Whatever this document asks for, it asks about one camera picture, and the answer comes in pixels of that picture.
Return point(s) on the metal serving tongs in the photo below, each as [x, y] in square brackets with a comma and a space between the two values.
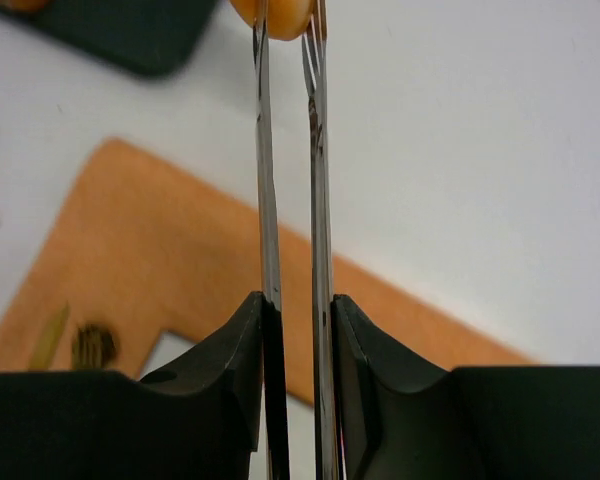
[329, 464]

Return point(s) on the orange cloth placemat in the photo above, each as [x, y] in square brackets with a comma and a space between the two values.
[148, 248]

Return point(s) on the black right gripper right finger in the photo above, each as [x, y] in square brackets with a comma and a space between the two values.
[402, 417]

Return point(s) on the black plastic tray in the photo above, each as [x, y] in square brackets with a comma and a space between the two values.
[149, 39]

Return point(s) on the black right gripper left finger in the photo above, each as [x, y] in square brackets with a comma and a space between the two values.
[197, 417]

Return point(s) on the round orange bread roll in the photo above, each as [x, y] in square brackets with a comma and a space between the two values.
[286, 19]

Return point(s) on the white square plate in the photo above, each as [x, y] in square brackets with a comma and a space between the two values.
[168, 347]

